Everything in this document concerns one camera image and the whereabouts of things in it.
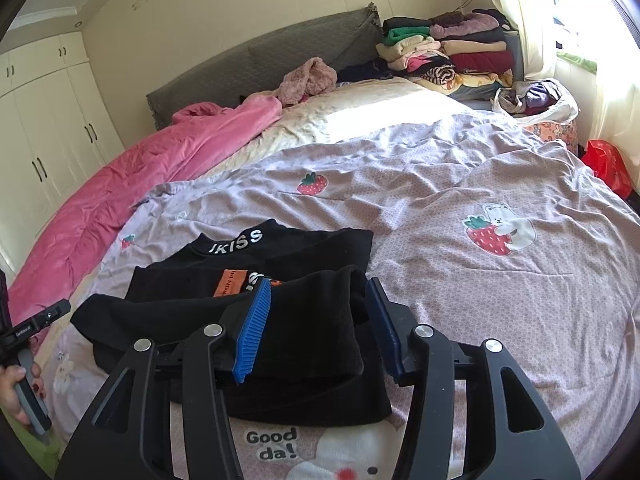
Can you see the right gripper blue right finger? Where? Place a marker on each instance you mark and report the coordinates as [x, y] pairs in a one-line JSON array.
[[386, 318]]

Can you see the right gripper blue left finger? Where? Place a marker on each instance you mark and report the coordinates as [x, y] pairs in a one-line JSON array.
[[248, 336]]

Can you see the black orange kids sweater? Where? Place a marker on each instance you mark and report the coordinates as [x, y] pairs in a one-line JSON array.
[[317, 364]]

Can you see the green sleeve left forearm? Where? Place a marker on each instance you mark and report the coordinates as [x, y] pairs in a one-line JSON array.
[[45, 452]]

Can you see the white bag of clothes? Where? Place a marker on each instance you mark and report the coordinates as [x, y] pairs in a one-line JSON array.
[[532, 102]]

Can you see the pile of folded clothes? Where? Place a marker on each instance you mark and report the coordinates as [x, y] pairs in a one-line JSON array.
[[466, 56]]

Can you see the left hand red nails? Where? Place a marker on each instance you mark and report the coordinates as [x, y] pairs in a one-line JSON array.
[[9, 377]]

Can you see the pink quilt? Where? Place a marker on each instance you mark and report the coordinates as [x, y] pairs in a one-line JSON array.
[[198, 137]]

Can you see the lilac strawberry print bedsheet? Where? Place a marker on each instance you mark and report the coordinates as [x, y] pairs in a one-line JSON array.
[[482, 229]]

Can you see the white wardrobe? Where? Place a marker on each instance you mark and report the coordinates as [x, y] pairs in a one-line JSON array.
[[55, 135]]

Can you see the dusty pink crumpled garment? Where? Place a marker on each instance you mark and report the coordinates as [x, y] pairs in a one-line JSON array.
[[310, 79]]

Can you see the dark navy garment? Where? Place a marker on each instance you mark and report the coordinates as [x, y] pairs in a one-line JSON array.
[[376, 69]]

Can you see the grey quilted headboard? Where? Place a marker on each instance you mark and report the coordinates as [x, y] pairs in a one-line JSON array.
[[341, 40]]

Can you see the red plastic bag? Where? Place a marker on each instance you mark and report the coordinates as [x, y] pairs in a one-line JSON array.
[[606, 162]]

